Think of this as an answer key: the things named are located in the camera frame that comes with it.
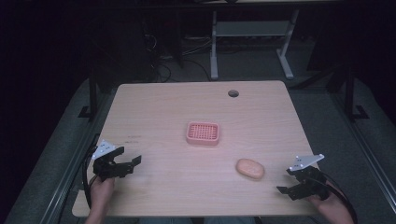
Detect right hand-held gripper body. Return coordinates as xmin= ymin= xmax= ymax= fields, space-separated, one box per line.
xmin=288 ymin=153 xmax=331 ymax=201

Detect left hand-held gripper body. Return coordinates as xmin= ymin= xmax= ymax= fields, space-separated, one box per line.
xmin=91 ymin=139 xmax=129 ymax=182

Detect pink soap dish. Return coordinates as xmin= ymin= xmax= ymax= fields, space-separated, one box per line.
xmin=185 ymin=121 xmax=220 ymax=147

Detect person's left hand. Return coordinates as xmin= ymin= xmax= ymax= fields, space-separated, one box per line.
xmin=89 ymin=175 xmax=116 ymax=213

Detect person's right hand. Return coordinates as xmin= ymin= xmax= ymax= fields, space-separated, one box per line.
xmin=307 ymin=186 xmax=347 ymax=222

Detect black metal stand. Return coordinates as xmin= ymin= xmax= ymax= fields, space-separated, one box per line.
xmin=78 ymin=66 xmax=108 ymax=122
xmin=330 ymin=63 xmax=371 ymax=123

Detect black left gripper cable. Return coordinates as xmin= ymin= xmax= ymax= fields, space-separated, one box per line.
xmin=81 ymin=133 xmax=101 ymax=210

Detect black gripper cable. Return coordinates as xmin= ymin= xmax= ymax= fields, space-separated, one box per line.
xmin=81 ymin=133 xmax=101 ymax=210
xmin=320 ymin=171 xmax=359 ymax=224

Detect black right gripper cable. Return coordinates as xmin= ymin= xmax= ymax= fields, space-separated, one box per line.
xmin=320 ymin=171 xmax=359 ymax=224

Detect aluminium rail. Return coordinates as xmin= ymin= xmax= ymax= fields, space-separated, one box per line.
xmin=38 ymin=92 xmax=118 ymax=224
xmin=330 ymin=91 xmax=396 ymax=216

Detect floor cables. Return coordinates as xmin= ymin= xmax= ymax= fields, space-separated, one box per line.
xmin=141 ymin=31 xmax=213 ymax=83

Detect white metal desk frame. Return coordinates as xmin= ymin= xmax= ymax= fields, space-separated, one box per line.
xmin=209 ymin=8 xmax=301 ymax=81

